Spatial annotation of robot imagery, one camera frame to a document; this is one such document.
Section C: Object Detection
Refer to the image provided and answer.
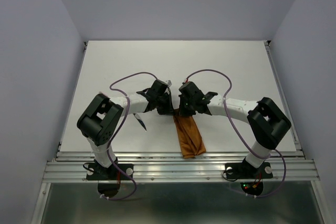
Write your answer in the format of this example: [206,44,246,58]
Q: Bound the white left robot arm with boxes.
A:
[77,80,174,179]

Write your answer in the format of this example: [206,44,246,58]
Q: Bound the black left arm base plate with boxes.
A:
[83,163,130,181]

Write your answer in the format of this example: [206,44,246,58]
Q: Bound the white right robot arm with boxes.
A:
[178,82,291,177]

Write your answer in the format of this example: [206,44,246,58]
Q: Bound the orange brown cloth napkin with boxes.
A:
[173,109,206,159]

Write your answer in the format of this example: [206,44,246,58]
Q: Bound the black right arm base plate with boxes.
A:
[222,162,273,181]

